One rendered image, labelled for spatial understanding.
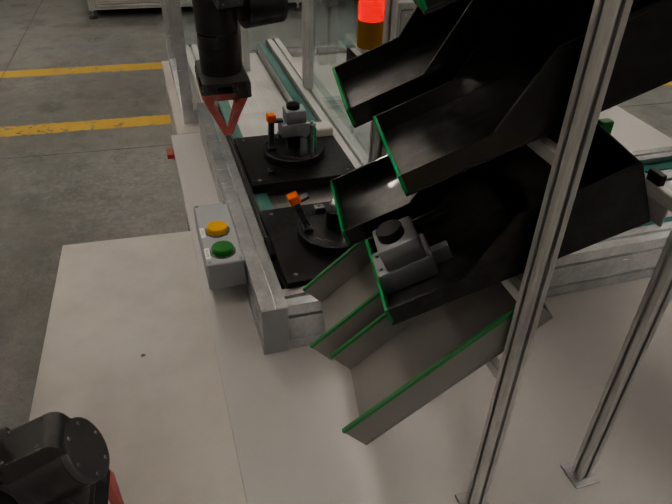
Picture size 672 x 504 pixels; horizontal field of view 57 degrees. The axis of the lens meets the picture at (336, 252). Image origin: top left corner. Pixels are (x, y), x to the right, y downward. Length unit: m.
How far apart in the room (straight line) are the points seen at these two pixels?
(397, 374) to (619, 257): 0.64
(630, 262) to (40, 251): 2.42
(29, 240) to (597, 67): 2.81
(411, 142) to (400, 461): 0.50
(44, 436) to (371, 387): 0.43
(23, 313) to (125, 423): 1.70
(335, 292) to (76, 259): 0.62
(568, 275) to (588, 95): 0.76
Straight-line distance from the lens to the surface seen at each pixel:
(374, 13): 1.20
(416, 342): 0.82
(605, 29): 0.52
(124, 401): 1.06
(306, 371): 1.06
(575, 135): 0.55
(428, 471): 0.95
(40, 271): 2.89
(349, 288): 0.95
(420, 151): 0.62
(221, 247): 1.15
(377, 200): 0.82
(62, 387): 1.11
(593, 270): 1.30
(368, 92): 0.75
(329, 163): 1.42
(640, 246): 1.34
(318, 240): 1.12
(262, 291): 1.06
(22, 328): 2.63
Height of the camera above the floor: 1.64
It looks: 36 degrees down
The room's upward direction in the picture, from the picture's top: 2 degrees clockwise
